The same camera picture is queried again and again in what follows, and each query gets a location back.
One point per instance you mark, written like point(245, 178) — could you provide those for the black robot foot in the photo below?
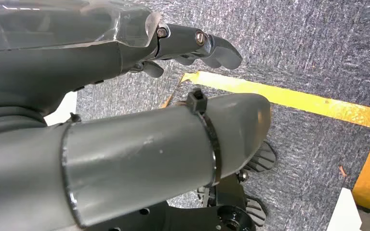
point(226, 194)

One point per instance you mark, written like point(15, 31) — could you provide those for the white open drawer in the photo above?
point(344, 213)

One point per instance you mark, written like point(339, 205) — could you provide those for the white flat object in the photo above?
point(62, 108)

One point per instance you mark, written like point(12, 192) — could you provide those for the yellow floor tape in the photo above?
point(300, 100)

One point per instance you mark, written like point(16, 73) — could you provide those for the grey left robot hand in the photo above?
point(114, 153)

